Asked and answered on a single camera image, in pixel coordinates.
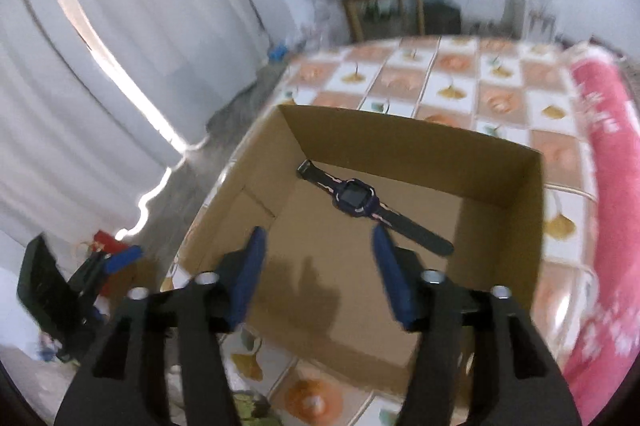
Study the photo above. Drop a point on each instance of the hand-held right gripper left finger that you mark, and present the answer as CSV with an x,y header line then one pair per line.
x,y
247,286

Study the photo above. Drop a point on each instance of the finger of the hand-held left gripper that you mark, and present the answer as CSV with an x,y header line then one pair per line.
x,y
122,258

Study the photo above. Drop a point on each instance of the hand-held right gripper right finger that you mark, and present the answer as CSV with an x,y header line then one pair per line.
x,y
395,286

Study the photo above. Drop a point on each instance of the brown cardboard box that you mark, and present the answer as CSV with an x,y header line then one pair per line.
x,y
320,306

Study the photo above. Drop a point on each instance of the purple smartwatch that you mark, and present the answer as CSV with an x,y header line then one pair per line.
x,y
352,196

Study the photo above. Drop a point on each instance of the red object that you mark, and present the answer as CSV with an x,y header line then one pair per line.
x,y
111,240

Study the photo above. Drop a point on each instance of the white curtain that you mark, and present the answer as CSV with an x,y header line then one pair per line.
x,y
75,80

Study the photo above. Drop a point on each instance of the pink floral blanket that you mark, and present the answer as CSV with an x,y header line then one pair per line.
x,y
607,206

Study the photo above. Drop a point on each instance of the small blue object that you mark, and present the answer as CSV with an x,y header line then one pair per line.
x,y
277,52

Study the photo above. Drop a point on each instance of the black box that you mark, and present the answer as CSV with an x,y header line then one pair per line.
x,y
442,18

